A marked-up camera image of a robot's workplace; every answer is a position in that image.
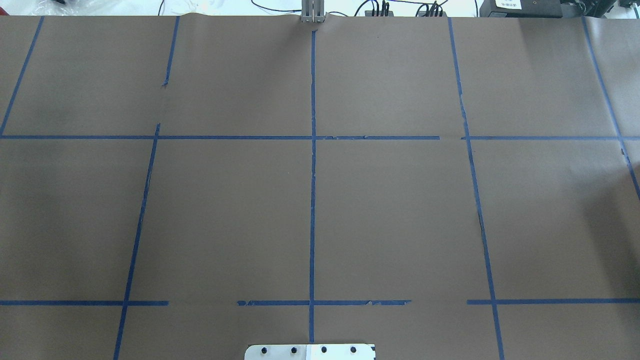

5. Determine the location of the black box device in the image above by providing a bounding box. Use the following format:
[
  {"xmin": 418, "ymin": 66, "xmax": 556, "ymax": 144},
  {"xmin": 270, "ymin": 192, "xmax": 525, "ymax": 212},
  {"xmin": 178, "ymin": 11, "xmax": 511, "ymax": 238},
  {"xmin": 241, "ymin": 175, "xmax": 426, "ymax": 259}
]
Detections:
[{"xmin": 478, "ymin": 0, "xmax": 563, "ymax": 19}]

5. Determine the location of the aluminium frame post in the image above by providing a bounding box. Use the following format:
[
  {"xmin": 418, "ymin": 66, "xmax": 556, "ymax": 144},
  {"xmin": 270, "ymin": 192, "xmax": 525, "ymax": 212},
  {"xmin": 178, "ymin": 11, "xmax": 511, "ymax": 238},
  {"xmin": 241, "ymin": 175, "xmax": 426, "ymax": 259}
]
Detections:
[{"xmin": 301, "ymin": 0, "xmax": 327, "ymax": 24}]

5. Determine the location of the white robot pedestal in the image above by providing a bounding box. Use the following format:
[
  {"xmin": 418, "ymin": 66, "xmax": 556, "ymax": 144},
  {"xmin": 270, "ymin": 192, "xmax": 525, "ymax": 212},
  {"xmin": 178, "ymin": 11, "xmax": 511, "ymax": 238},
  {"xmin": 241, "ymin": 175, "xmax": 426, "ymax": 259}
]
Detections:
[{"xmin": 244, "ymin": 343, "xmax": 377, "ymax": 360}]

